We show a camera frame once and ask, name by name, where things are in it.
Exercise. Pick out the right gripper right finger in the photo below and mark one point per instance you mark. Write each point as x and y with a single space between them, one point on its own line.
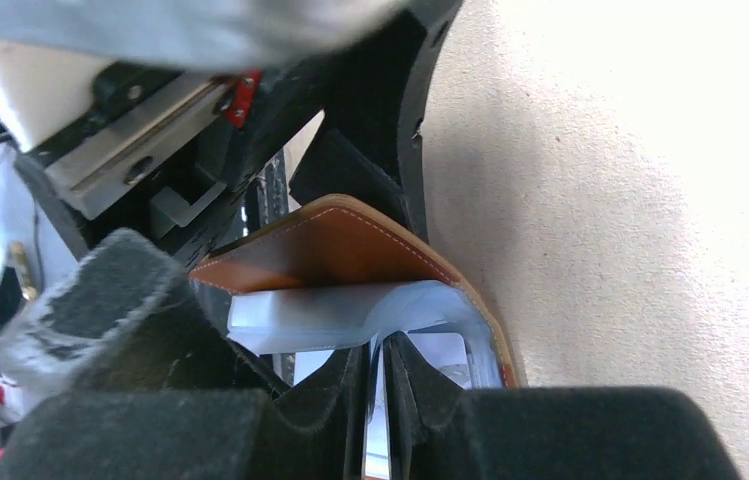
546 430

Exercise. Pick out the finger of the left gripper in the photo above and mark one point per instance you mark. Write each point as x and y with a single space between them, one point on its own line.
369 144

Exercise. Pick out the tan leather card holder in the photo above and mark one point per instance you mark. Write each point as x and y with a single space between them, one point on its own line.
337 273

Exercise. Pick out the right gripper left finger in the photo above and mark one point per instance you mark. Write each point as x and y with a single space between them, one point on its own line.
315 430

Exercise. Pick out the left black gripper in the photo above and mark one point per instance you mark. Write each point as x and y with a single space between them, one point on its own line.
174 168

